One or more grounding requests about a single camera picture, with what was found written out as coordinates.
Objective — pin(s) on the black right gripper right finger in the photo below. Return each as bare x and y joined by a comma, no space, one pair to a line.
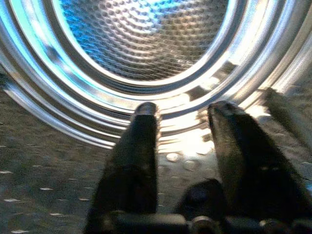
248,161

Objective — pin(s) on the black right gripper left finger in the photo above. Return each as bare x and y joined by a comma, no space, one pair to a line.
132,170

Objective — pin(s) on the dark drum paddle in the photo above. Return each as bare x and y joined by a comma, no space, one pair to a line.
285,114

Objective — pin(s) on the stainless steel washer drum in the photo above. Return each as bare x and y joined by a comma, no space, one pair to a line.
143,41

